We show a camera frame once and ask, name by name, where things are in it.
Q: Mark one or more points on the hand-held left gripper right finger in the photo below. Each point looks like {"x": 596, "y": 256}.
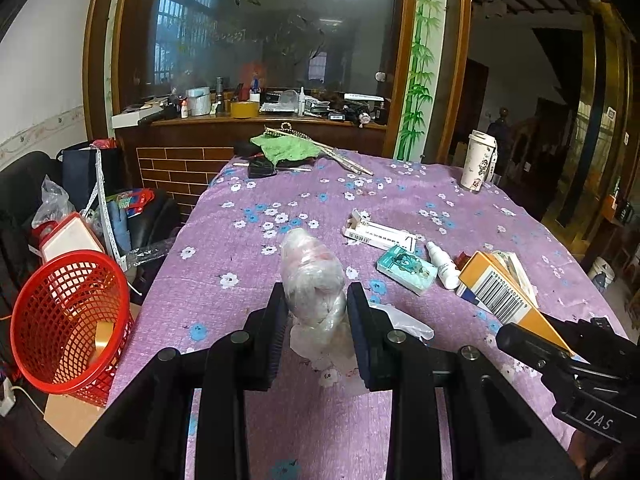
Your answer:
{"x": 362, "y": 340}

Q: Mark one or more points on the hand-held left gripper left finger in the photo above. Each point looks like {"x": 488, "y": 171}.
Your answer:
{"x": 275, "y": 340}

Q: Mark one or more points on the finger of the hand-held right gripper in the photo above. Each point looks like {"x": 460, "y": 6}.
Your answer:
{"x": 530, "y": 347}

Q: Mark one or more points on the clear plastic wrap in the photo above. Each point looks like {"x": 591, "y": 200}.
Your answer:
{"x": 312, "y": 275}

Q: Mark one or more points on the orange medicine box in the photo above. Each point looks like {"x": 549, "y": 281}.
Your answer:
{"x": 480, "y": 270}

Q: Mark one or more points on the white medicine box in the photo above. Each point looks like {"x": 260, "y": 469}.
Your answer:
{"x": 380, "y": 234}

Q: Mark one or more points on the red mesh basket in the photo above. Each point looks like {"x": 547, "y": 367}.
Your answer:
{"x": 30, "y": 340}

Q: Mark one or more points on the purple floral tablecloth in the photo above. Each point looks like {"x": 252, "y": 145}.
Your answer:
{"x": 240, "y": 270}

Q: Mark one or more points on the white plastic wrapper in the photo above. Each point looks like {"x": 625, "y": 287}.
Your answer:
{"x": 515, "y": 270}

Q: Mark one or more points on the teal tissue packet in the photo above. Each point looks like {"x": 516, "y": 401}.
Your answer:
{"x": 405, "y": 269}

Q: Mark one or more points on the white bucket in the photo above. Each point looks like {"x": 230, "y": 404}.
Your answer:
{"x": 600, "y": 272}

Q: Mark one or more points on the white dropper bottle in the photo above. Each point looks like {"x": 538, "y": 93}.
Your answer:
{"x": 445, "y": 267}

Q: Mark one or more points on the red snack wrapper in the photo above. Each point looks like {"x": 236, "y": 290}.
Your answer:
{"x": 462, "y": 259}

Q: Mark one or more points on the black pouch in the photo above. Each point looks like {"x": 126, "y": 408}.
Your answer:
{"x": 262, "y": 169}

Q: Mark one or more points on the pale thin rods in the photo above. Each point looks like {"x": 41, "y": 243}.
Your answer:
{"x": 345, "y": 159}

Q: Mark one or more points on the white cartoon tumbler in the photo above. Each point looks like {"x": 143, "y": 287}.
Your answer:
{"x": 477, "y": 165}

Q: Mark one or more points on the green cloth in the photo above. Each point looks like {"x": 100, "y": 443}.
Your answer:
{"x": 285, "y": 149}

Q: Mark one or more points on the colourful red packet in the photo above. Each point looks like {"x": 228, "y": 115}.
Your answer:
{"x": 135, "y": 200}

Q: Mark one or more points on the cardboard box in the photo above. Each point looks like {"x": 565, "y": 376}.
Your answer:
{"x": 70, "y": 417}

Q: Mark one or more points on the white box red trim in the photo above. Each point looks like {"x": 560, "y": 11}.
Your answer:
{"x": 70, "y": 237}

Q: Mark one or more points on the white round container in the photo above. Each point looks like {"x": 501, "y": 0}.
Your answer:
{"x": 199, "y": 102}

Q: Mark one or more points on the dark bag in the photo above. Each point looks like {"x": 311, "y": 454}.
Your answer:
{"x": 80, "y": 175}

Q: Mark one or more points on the bamboo painted pillar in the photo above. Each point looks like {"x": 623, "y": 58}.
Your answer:
{"x": 420, "y": 85}

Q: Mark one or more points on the clear plastic bag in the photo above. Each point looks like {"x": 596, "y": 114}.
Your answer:
{"x": 50, "y": 205}

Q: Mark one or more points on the black sofa chair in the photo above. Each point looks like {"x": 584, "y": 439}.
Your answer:
{"x": 20, "y": 180}

